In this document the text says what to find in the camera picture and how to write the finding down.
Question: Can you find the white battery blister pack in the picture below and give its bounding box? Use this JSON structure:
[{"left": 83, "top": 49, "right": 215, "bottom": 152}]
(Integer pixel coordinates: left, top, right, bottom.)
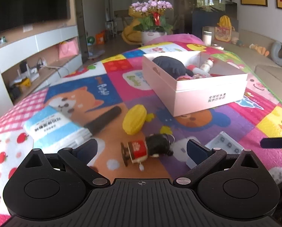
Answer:
[{"left": 186, "top": 131, "right": 244, "bottom": 169}]

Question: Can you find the blue white tissue pack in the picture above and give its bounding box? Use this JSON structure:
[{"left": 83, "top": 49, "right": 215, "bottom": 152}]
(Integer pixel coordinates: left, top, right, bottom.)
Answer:
[{"left": 23, "top": 106, "right": 92, "bottom": 149}]

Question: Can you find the red black music box toy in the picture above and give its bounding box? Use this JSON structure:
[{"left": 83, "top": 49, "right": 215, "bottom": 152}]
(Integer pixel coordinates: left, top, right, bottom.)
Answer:
[{"left": 121, "top": 133, "right": 175, "bottom": 171}]

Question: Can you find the yellow corn toy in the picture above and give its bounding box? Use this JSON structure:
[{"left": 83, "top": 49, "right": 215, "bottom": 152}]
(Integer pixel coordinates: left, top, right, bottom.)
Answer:
[{"left": 122, "top": 104, "right": 147, "bottom": 135}]

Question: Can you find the white yogurt drink bottle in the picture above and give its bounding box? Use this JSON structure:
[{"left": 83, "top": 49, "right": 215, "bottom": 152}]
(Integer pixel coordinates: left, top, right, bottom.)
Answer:
[{"left": 192, "top": 58, "right": 214, "bottom": 76}]

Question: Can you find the black plush toy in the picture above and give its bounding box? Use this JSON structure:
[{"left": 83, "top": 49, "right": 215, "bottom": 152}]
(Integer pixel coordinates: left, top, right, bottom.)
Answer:
[{"left": 152, "top": 56, "right": 186, "bottom": 79}]

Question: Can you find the colourful cartoon play mat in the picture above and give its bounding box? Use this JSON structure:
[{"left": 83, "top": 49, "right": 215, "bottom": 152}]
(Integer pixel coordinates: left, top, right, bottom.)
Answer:
[{"left": 0, "top": 42, "right": 282, "bottom": 225}]

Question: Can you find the pink cardboard box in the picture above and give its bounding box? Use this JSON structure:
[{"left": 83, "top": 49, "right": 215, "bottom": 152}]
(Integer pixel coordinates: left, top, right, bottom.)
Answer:
[{"left": 142, "top": 51, "right": 247, "bottom": 117}]

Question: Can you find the grey neck pillow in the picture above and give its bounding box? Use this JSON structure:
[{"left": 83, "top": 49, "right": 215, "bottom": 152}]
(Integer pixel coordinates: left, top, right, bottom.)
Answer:
[{"left": 270, "top": 41, "right": 282, "bottom": 67}]

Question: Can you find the beige sofa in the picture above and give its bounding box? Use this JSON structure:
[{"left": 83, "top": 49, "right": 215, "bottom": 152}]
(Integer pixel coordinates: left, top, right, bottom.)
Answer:
[{"left": 213, "top": 29, "right": 282, "bottom": 102}]

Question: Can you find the white power strip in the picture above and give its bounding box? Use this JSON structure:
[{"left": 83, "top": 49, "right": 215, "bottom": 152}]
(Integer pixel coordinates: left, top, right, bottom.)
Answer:
[{"left": 29, "top": 61, "right": 47, "bottom": 74}]

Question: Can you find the pink gift bag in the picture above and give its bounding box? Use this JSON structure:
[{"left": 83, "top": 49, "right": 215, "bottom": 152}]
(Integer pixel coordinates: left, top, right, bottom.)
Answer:
[{"left": 58, "top": 38, "right": 79, "bottom": 59}]

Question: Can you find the watermelon ball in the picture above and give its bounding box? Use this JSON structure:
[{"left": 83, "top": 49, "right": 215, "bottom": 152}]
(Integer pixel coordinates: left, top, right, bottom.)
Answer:
[{"left": 87, "top": 36, "right": 95, "bottom": 45}]

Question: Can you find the orange shopping bag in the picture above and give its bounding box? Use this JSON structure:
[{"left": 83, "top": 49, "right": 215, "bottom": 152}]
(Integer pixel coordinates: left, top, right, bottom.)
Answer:
[{"left": 95, "top": 30, "right": 106, "bottom": 45}]

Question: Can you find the white cylinder humidifier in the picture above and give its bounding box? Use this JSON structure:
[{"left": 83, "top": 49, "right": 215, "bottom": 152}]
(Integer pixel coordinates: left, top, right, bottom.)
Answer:
[{"left": 202, "top": 30, "right": 212, "bottom": 46}]

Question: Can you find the red yellow gift bag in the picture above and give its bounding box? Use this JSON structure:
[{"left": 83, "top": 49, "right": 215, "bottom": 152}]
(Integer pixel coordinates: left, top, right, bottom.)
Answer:
[{"left": 214, "top": 15, "right": 235, "bottom": 43}]

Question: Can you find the yellow plush bear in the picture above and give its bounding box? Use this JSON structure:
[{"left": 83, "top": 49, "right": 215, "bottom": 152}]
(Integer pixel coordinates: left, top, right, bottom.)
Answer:
[{"left": 122, "top": 7, "right": 142, "bottom": 45}]

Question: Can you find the pink orchid flower pot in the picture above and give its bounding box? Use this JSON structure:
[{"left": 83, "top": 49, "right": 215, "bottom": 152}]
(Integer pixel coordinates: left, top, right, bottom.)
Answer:
[{"left": 129, "top": 0, "right": 173, "bottom": 45}]

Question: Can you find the black cylinder handle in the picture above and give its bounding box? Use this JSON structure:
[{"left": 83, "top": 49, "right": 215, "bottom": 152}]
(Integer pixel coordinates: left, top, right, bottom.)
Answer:
[{"left": 84, "top": 106, "right": 122, "bottom": 136}]

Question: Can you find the white tv wall cabinet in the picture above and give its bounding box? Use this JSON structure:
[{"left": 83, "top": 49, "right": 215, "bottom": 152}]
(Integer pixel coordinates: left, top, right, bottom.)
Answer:
[{"left": 0, "top": 0, "right": 78, "bottom": 112}]

